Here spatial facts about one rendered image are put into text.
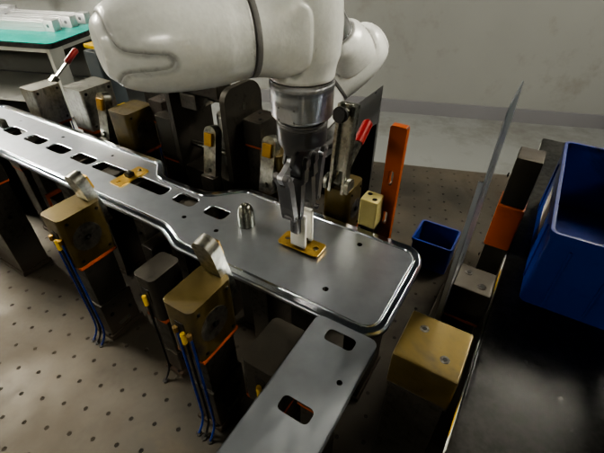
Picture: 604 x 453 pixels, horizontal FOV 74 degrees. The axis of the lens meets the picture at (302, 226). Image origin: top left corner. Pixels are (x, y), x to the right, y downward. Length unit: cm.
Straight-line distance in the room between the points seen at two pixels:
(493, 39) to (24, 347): 367
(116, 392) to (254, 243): 44
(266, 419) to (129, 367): 52
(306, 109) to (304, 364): 34
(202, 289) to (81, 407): 46
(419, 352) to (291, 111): 35
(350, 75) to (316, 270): 81
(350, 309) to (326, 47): 37
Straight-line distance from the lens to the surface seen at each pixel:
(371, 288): 67
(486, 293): 60
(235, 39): 48
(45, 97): 152
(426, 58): 388
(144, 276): 74
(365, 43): 134
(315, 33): 51
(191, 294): 61
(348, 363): 58
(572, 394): 61
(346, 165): 77
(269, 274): 68
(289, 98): 55
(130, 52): 47
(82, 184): 85
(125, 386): 98
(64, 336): 112
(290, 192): 60
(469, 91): 400
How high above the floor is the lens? 148
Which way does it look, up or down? 38 degrees down
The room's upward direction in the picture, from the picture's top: straight up
